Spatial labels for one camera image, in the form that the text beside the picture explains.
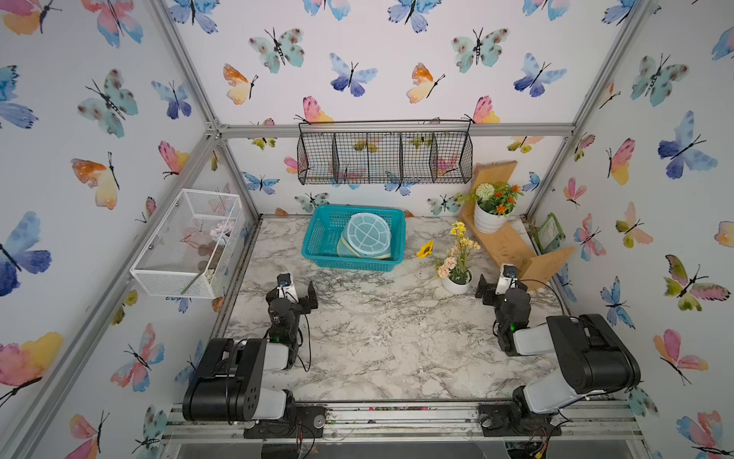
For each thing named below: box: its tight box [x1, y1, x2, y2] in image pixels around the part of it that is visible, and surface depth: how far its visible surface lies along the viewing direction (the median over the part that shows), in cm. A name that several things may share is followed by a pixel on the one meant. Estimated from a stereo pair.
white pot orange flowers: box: [474, 182, 524, 235], surface depth 99 cm
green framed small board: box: [534, 212, 563, 254], surface depth 114 cm
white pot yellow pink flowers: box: [415, 220, 481, 295], surface depth 93 cm
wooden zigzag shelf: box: [460, 160, 577, 291], surface depth 102 cm
